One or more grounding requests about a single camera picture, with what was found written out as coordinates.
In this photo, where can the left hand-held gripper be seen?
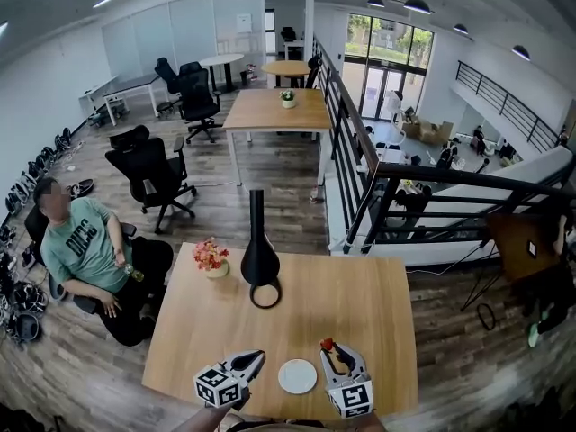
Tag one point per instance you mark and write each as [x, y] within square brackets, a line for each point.
[218, 387]

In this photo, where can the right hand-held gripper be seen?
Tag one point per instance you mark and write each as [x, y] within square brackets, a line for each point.
[351, 396]

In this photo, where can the small red-green fruit piece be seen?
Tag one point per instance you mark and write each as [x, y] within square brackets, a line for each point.
[326, 344]

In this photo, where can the small white round plate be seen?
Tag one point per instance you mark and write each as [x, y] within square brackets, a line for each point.
[297, 376]

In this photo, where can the person's left forearm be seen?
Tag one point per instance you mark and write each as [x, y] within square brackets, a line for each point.
[202, 421]

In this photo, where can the person's right forearm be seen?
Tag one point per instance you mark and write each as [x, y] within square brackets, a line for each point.
[371, 425]

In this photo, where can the person's beige shirt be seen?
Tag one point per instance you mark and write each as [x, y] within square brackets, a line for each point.
[292, 426]

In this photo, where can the tall black vase lamp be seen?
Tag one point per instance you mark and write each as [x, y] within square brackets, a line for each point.
[260, 259]

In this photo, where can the pink flowers in cream pot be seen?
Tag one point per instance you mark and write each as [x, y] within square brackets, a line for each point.
[211, 259]

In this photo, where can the green drink bottle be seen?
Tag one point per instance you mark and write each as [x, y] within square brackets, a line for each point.
[134, 272]

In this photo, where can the small dark wooden table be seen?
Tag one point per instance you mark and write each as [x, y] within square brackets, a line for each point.
[513, 245]

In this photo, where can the black metal railing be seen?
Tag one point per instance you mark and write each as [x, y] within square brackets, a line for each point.
[450, 178]

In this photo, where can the black phone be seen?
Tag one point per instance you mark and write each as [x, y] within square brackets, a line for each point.
[532, 248]

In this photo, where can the pile of tangled headset gear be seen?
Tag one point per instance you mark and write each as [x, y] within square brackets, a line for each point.
[24, 299]

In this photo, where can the pair of dark shoes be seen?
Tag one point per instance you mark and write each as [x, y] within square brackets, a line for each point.
[82, 188]

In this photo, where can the cardboard boxes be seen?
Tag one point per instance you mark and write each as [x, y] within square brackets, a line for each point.
[427, 132]

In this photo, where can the wooden table with white legs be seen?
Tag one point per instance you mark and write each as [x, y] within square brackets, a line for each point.
[274, 113]

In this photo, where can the white flowers in small pot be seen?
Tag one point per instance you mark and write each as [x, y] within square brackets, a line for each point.
[288, 99]

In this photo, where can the black round stool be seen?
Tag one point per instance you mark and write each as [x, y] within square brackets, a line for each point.
[165, 106]

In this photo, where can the low wheeled cart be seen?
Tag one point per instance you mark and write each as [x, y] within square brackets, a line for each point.
[108, 113]

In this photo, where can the row of black headsets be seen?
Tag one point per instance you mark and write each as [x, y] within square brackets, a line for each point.
[36, 164]

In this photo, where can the round wooden table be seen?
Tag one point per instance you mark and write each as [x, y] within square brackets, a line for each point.
[285, 67]

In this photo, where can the grey desk with white legs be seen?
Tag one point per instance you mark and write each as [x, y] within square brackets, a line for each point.
[130, 83]

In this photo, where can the round white table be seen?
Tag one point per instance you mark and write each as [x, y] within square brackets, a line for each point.
[221, 59]

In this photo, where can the glass entrance doors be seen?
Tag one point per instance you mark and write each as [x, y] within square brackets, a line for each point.
[387, 61]

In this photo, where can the black balcony railing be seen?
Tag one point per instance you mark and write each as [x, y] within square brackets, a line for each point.
[508, 101]

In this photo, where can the white paper sheet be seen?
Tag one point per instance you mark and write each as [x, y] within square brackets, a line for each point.
[244, 23]

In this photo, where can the black pendant lamp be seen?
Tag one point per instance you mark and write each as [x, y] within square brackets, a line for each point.
[417, 6]
[520, 53]
[375, 2]
[460, 29]

